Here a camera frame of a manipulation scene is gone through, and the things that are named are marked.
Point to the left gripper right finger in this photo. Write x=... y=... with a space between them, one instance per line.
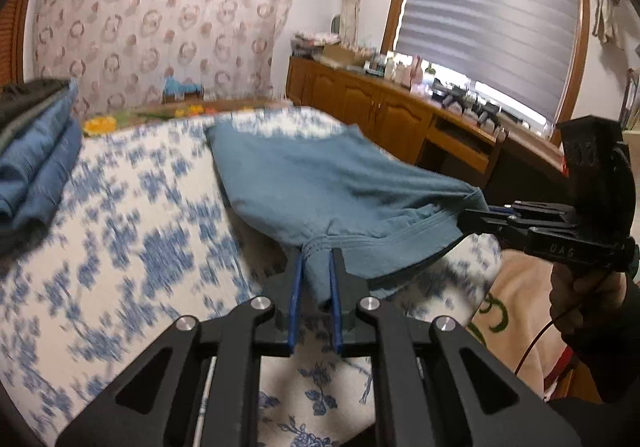
x=434 y=384

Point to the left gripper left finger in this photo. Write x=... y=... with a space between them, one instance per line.
x=197 y=384

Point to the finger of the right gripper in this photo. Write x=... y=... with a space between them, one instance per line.
x=535 y=210
x=500 y=225

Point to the teal blue shorts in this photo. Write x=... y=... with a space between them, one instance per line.
x=391 y=220

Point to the person right hand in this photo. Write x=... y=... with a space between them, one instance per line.
x=573 y=299

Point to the colourful flower bed blanket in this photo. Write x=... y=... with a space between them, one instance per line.
x=515 y=306

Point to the wooden sideboard cabinet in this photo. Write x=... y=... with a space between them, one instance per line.
x=416 y=131

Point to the blue floral white blanket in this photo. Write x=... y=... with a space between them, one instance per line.
x=313 y=398

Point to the pink bottle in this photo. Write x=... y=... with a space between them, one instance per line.
x=416 y=71

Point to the grey zebra window blind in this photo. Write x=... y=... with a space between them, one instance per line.
x=520 y=48

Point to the cardboard box on sideboard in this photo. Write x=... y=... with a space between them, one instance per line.
x=339 y=56

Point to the folded blue jeans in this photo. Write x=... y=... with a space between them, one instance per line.
x=37 y=164

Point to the stack of folded papers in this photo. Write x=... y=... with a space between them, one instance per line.
x=307 y=44

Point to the cardboard box with blue item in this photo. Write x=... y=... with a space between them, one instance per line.
x=176 y=91

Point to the folded black grey pants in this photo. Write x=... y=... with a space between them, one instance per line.
x=22 y=103

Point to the pink circle pattern curtain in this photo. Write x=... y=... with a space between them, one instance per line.
x=122 y=53

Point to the brown louvered wardrobe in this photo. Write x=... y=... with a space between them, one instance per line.
x=12 y=30

